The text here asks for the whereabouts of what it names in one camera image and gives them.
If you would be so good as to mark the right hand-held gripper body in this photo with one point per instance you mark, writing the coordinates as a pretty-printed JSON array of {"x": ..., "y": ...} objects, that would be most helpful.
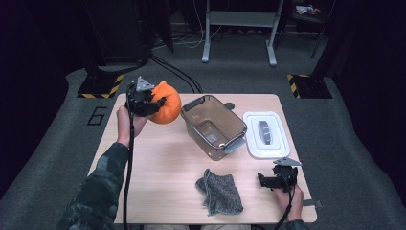
[{"x": 285, "y": 179}]

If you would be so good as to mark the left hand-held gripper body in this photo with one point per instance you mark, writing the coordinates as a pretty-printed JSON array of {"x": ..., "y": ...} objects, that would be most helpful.
[{"x": 140, "y": 102}]

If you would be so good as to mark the orange plush toy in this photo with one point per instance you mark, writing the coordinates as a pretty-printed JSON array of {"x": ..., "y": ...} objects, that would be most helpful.
[{"x": 169, "y": 108}]

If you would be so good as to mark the grey fluffy towel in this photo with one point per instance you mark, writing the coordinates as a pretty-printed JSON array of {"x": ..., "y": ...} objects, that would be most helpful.
[{"x": 221, "y": 191}]

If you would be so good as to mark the brown translucent storage box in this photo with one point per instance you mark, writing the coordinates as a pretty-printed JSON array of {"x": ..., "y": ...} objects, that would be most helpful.
[{"x": 217, "y": 127}]

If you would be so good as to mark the person's right hand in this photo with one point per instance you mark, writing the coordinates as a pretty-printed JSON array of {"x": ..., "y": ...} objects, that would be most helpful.
[{"x": 293, "y": 204}]

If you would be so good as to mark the person's left hand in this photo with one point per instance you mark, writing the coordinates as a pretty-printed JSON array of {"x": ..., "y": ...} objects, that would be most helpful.
[{"x": 124, "y": 127}]

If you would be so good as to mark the grey tape strip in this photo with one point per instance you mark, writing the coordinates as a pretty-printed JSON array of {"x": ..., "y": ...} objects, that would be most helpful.
[{"x": 313, "y": 202}]

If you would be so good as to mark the black striped stand base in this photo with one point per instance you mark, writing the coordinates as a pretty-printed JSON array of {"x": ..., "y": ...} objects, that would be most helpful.
[
  {"x": 99, "y": 87},
  {"x": 311, "y": 87}
]

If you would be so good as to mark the dark cabinet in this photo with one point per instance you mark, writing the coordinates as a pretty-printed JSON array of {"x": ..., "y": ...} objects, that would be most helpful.
[{"x": 118, "y": 28}]

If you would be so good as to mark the black cart with clutter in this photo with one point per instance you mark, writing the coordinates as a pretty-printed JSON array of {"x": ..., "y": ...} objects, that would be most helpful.
[{"x": 308, "y": 11}]

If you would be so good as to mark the white metal desk frame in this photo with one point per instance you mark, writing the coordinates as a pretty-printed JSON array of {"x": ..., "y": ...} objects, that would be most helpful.
[{"x": 242, "y": 17}]

